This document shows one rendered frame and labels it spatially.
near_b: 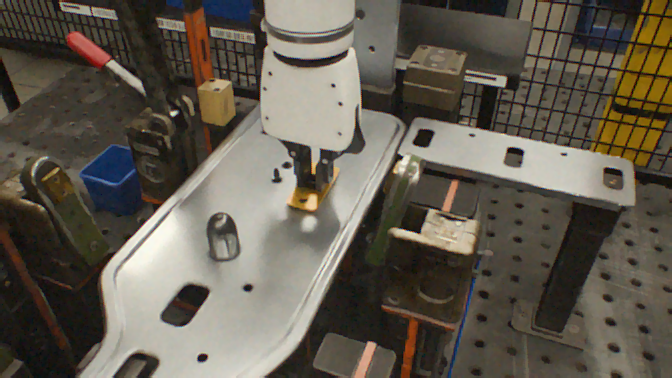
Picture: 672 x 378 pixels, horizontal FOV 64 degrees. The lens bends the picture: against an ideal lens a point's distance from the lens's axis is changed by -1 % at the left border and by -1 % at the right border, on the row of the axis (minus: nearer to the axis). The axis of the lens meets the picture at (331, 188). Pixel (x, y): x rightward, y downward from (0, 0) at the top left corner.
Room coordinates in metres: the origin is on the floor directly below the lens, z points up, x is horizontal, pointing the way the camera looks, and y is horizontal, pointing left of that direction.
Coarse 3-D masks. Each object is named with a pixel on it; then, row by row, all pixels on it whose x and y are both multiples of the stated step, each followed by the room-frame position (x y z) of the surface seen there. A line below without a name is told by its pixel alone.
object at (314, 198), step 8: (312, 168) 0.53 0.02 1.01; (336, 168) 0.53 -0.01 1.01; (312, 176) 0.50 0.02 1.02; (336, 176) 0.52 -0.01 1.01; (304, 184) 0.50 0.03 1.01; (312, 184) 0.49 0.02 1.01; (328, 184) 0.50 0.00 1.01; (296, 192) 0.49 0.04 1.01; (304, 192) 0.49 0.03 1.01; (312, 192) 0.49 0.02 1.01; (288, 200) 0.47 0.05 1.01; (296, 200) 0.47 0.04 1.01; (312, 200) 0.47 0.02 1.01; (320, 200) 0.47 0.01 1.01; (304, 208) 0.46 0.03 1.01; (312, 208) 0.46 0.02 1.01
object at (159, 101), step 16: (112, 0) 0.56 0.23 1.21; (128, 0) 0.56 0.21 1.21; (144, 0) 0.55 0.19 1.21; (160, 0) 0.56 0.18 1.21; (128, 16) 0.56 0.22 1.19; (144, 16) 0.58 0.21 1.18; (128, 32) 0.56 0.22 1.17; (144, 32) 0.58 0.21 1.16; (160, 32) 0.59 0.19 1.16; (144, 48) 0.56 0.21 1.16; (160, 48) 0.58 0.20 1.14; (144, 64) 0.55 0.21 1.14; (160, 64) 0.58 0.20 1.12; (144, 80) 0.56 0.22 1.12; (160, 80) 0.57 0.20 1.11; (176, 80) 0.58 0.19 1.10; (160, 96) 0.55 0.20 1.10; (176, 96) 0.58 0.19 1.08; (160, 112) 0.55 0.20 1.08
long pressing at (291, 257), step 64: (256, 128) 0.63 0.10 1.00; (384, 128) 0.63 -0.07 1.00; (192, 192) 0.49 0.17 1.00; (256, 192) 0.49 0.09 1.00; (128, 256) 0.39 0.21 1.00; (192, 256) 0.39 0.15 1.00; (256, 256) 0.39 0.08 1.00; (320, 256) 0.39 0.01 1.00; (128, 320) 0.31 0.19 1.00; (192, 320) 0.31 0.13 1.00; (256, 320) 0.31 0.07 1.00
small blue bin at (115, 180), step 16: (96, 160) 0.84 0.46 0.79; (112, 160) 0.88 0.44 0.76; (128, 160) 0.88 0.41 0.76; (80, 176) 0.79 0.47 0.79; (96, 176) 0.83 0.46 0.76; (112, 176) 0.86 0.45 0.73; (128, 176) 0.79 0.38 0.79; (96, 192) 0.79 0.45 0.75; (112, 192) 0.77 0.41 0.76; (128, 192) 0.79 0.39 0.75; (112, 208) 0.78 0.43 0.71; (128, 208) 0.78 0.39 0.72
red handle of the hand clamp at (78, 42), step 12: (72, 36) 0.60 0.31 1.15; (84, 36) 0.61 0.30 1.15; (72, 48) 0.60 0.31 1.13; (84, 48) 0.60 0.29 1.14; (96, 48) 0.60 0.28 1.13; (96, 60) 0.59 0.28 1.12; (108, 60) 0.59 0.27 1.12; (108, 72) 0.59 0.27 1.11; (120, 72) 0.59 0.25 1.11; (120, 84) 0.58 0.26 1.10; (132, 84) 0.58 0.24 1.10; (144, 96) 0.57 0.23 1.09
